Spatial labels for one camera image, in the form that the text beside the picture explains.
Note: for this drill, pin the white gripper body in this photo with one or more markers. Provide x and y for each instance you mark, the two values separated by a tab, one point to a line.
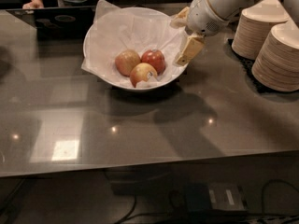
203	16

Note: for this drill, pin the black mat under bowls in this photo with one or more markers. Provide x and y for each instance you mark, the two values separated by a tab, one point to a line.
247	64

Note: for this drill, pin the yellow-red apple left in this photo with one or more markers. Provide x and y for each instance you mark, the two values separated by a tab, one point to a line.
126	61

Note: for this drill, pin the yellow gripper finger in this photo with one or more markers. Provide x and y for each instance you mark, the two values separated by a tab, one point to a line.
191	45
180	19

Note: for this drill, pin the front stack of paper bowls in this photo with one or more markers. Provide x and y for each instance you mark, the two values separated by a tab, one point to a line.
277	64

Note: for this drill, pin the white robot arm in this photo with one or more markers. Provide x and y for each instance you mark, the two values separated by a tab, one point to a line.
228	8

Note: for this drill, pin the black box under table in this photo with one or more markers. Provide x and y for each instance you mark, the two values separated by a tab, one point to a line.
215	198

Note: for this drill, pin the black laptop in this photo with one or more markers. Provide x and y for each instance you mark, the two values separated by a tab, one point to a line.
57	22

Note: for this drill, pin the person's hand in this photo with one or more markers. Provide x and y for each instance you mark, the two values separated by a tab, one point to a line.
33	5

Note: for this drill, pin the rear stack of paper bowls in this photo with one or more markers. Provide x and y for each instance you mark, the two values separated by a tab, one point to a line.
254	26

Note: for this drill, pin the white ceramic bowl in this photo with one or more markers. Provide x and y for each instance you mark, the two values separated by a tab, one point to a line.
102	66

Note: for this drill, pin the red apple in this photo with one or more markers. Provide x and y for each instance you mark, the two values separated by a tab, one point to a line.
155	58

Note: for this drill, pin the white paper liner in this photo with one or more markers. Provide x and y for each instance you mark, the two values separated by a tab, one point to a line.
130	31

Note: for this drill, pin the stack of paper bowls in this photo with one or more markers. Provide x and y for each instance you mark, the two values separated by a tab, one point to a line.
254	26
277	64

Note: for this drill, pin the yellow-red apple with sticker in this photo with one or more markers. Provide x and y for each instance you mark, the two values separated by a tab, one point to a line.
142	72

